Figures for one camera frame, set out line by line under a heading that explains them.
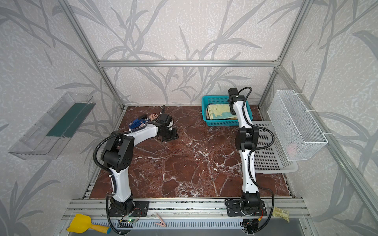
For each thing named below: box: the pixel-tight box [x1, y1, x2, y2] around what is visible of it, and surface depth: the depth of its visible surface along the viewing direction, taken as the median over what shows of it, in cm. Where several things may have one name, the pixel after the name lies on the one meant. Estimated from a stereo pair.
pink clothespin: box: [154, 212, 167, 228], surface depth 71 cm
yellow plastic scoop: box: [66, 213, 112, 235], surface depth 71 cm
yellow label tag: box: [272, 206, 290, 223], surface depth 72 cm
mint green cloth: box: [206, 103, 238, 120], surface depth 110 cm
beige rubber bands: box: [149, 113, 159, 122], surface depth 114 cm
